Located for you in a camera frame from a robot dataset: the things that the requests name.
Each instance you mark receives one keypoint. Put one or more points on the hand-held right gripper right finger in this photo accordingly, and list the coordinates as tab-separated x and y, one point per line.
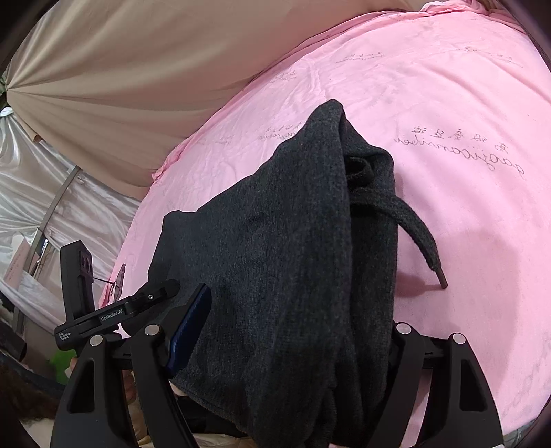
407	346

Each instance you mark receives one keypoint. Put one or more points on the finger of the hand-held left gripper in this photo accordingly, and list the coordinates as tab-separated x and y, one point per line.
157	293

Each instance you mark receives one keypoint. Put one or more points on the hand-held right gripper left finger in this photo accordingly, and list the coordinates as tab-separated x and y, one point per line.
189	327

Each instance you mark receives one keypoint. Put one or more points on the dark grey pants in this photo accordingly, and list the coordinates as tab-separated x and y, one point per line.
280	258

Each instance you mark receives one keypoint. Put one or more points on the pale pink box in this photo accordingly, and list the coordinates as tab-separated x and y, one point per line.
21	262

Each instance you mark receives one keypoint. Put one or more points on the metal pole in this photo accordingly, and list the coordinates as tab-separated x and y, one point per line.
60	198

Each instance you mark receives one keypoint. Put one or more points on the dark fuzzy cloth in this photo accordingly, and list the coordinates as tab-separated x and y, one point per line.
26	396

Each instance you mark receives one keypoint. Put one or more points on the white plastic sheet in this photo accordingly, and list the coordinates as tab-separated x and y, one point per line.
26	163

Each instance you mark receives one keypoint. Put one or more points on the beige cloth drape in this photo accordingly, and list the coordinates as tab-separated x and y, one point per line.
129	86

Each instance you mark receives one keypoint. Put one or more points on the pink bed sheet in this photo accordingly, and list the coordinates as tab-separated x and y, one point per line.
430	107

